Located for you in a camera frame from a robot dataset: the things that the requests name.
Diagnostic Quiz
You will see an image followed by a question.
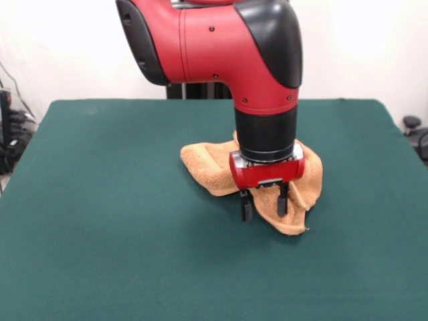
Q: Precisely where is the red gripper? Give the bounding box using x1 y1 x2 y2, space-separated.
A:
228 150 306 223

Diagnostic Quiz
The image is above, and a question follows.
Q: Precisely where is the orange terry towel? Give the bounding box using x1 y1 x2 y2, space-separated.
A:
180 130 324 236

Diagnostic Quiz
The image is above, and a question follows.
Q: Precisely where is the dark green table cloth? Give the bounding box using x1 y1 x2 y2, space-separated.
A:
0 98 428 321

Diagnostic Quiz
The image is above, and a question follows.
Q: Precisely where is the black box device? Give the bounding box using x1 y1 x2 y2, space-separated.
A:
0 89 13 148

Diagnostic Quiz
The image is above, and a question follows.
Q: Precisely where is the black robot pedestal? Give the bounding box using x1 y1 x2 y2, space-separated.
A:
166 82 234 100

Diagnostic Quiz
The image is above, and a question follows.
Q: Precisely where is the black cable bundle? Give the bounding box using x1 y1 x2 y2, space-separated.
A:
0 110 38 175

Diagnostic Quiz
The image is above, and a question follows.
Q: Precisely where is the grey cable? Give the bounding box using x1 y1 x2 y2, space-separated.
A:
0 62 37 121

